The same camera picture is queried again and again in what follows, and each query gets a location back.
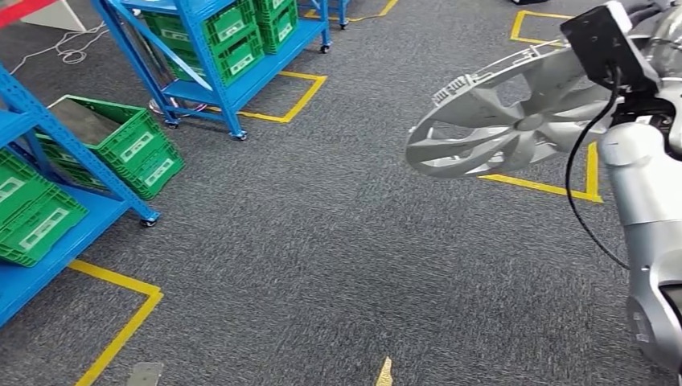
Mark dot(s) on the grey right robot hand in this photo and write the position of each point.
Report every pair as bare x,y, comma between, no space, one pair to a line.
668,42

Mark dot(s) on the silver plastic wheel cover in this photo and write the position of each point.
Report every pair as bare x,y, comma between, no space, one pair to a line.
479,112

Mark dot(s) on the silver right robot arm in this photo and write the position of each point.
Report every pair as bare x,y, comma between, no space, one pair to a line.
645,202

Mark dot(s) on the blue metal shelf rack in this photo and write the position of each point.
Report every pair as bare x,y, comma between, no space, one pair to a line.
32,287
255,74
341,10

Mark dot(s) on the chrome stanchion base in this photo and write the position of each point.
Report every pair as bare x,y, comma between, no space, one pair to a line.
160,109

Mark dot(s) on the white desk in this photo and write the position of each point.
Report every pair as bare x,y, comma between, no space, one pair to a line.
53,16

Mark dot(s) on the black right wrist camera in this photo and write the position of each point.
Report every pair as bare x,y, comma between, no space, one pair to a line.
602,45

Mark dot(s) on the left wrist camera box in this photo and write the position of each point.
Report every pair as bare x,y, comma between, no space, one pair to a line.
144,374

